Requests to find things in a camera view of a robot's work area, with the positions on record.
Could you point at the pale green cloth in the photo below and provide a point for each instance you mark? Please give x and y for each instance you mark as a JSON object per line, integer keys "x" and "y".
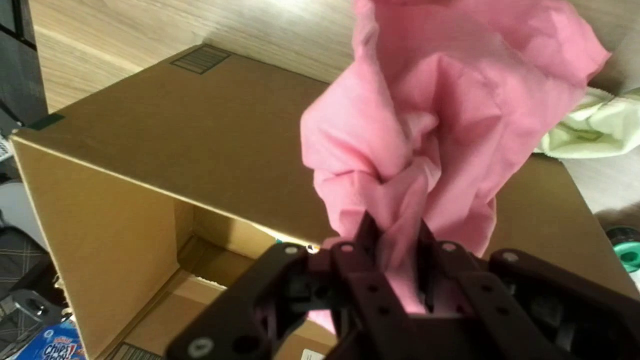
{"x": 600, "y": 126}

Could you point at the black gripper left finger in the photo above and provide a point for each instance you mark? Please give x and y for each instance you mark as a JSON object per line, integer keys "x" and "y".
{"x": 371, "y": 323}

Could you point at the pink cloth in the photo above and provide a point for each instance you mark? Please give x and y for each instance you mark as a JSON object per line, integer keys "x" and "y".
{"x": 436, "y": 110}

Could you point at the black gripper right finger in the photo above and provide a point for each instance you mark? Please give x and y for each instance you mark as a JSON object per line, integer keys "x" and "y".
{"x": 484, "y": 321}

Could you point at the cardboard box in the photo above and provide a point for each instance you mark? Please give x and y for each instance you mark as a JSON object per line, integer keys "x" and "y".
{"x": 184, "y": 224}

